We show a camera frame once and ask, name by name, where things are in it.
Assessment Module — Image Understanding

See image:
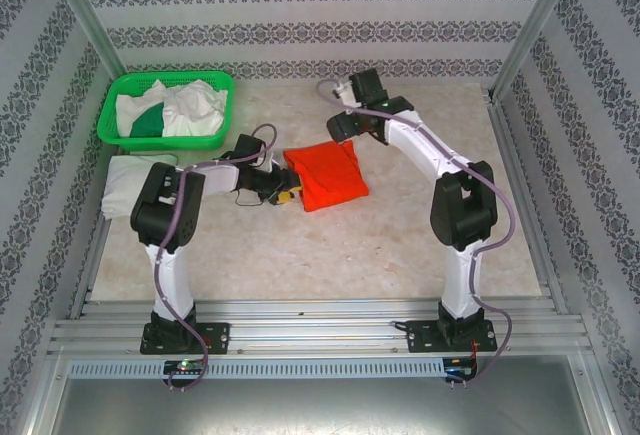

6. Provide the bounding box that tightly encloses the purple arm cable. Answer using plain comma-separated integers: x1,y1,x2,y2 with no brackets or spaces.
315,79,516,391
154,123,279,392

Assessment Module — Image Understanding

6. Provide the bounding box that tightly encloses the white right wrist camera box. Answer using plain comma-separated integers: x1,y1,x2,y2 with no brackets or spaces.
332,81,360,106

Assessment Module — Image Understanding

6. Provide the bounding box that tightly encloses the green t-shirt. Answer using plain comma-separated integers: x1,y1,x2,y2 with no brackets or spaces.
130,103,166,137

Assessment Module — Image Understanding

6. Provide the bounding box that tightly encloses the flat white t-shirt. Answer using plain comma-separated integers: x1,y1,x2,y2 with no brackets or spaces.
115,79,167,137

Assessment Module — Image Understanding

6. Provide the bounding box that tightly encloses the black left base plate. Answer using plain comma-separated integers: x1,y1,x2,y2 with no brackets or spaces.
139,322,232,356

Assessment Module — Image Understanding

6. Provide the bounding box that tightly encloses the aluminium mounting rail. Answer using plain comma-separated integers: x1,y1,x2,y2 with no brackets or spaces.
47,297,594,356

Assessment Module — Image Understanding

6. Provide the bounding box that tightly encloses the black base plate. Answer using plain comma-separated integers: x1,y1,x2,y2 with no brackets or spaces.
404,318,499,355
139,322,232,356

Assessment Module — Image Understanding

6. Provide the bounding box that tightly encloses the controller board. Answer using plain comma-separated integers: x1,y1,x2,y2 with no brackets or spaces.
446,357,479,374
163,359,207,375

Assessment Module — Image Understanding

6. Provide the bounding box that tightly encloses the orange t-shirt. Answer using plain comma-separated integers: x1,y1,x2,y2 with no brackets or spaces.
282,139,370,214

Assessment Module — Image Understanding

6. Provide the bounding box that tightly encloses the right controller board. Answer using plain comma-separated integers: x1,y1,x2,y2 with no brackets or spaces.
446,357,479,374

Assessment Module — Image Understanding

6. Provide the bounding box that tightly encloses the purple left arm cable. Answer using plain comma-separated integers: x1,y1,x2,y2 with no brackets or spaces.
154,123,279,392

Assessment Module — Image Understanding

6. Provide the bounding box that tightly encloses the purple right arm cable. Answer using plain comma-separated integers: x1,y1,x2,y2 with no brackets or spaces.
315,79,516,391

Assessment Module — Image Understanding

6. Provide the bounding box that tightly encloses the aluminium side rail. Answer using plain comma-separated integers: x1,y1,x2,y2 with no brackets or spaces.
487,97,569,314

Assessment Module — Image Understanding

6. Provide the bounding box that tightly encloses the left aluminium corner post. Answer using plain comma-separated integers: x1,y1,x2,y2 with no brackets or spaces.
37,0,134,91

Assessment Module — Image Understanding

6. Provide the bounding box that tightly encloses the aluminium corner post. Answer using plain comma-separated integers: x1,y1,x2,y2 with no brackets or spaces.
487,0,586,101
37,0,134,91

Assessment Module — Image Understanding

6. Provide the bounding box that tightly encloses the grey metal bottom panel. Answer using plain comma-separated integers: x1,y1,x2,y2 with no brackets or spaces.
29,354,614,435

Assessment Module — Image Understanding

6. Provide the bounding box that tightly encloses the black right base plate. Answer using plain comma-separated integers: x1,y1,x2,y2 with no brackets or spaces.
404,318,499,355

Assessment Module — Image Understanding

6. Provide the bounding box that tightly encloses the folded white t-shirt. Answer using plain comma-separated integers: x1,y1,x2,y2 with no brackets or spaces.
101,153,180,220

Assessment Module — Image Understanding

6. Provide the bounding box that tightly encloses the crumpled white t-shirt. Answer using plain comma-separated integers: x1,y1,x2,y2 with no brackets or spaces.
162,79,232,137

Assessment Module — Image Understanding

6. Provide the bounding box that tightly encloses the green plastic basket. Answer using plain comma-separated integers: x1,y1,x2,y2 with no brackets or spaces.
95,70,236,152

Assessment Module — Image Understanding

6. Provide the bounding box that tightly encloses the slotted grey cable duct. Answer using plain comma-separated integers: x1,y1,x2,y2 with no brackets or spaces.
67,358,446,379

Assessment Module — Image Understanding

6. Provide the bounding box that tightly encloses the right aluminium corner post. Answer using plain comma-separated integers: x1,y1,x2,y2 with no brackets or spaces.
487,0,586,101

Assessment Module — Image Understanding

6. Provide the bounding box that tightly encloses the left controller board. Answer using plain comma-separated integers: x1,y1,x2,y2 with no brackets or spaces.
163,359,207,375

